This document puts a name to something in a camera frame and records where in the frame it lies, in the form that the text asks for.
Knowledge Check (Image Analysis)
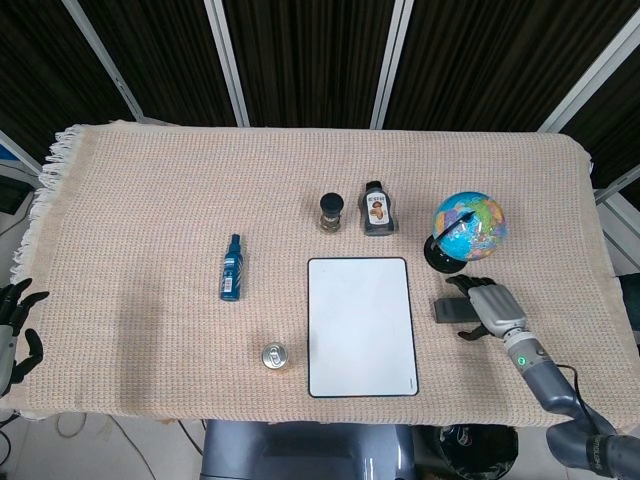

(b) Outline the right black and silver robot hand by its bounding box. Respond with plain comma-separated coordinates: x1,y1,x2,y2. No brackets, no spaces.
446,274,530,343

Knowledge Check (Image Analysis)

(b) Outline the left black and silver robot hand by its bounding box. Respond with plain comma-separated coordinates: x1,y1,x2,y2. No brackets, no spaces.
0,278,50,397

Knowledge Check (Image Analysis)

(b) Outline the dark grey whiteboard eraser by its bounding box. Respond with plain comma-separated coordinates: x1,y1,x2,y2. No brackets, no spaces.
432,297,482,325

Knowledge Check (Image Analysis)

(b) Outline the white whiteboard with black rim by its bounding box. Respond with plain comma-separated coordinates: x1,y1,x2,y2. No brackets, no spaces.
306,256,421,399

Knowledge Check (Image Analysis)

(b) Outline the blue globe on black stand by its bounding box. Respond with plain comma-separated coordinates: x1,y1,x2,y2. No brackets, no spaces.
423,192,508,274

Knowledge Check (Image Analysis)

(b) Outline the black device beside table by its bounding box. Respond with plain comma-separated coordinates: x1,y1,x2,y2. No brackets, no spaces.
0,174,26,216

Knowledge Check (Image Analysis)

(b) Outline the black trash bin with bag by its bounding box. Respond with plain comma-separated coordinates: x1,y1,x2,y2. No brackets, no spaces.
439,424,519,480

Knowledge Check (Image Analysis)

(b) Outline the dark sauce bottle with label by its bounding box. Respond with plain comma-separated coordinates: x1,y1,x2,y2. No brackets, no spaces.
357,180,401,237

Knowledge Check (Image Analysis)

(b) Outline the beige waffle tablecloth with fringe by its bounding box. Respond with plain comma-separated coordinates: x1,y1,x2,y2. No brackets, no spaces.
9,121,640,434

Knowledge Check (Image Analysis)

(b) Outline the glass pepper grinder black cap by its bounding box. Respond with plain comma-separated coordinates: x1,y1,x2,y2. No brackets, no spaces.
318,193,345,233

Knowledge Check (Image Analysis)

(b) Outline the blue spray bottle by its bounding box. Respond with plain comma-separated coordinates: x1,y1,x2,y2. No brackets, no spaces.
219,233,245,303

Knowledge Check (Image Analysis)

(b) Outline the orange drink can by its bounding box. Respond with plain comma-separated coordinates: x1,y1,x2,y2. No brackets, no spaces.
260,342,290,372

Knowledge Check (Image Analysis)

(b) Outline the grey robot torso base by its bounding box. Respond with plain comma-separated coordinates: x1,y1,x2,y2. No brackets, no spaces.
199,419,416,480

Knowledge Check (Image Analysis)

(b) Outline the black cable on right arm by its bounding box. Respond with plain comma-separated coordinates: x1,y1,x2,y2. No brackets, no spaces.
553,363,604,434

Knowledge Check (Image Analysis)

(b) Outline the white cable on floor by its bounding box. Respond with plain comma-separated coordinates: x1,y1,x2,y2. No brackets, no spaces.
54,413,154,480

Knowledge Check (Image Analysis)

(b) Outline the white aluminium partition post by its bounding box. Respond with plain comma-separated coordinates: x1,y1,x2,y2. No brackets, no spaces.
62,0,147,122
203,0,250,127
537,9,640,134
372,0,415,129

